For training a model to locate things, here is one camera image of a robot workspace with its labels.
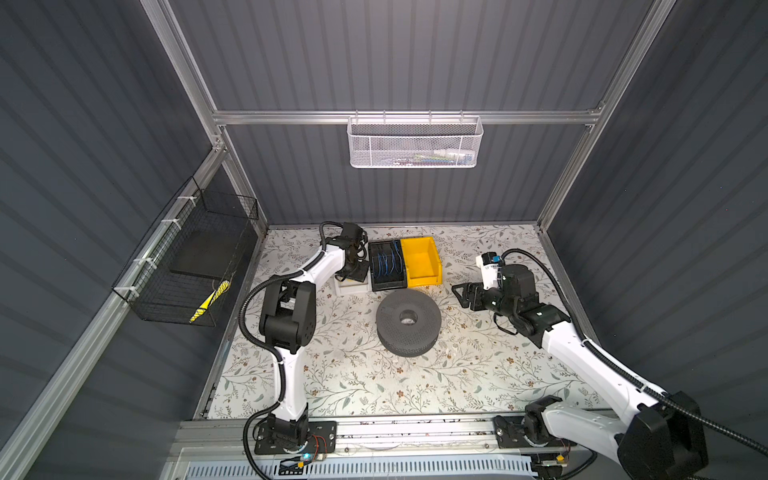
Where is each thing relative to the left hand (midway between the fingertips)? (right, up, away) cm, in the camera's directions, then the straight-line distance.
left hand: (356, 272), depth 100 cm
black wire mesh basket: (-38, +7, -25) cm, 46 cm away
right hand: (+32, -3, -18) cm, 37 cm away
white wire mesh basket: (+21, +48, +11) cm, 54 cm away
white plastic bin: (-1, -5, -1) cm, 5 cm away
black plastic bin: (+12, -3, -1) cm, 12 cm away
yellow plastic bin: (+23, +3, +10) cm, 25 cm away
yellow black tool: (-30, -4, -31) cm, 44 cm away
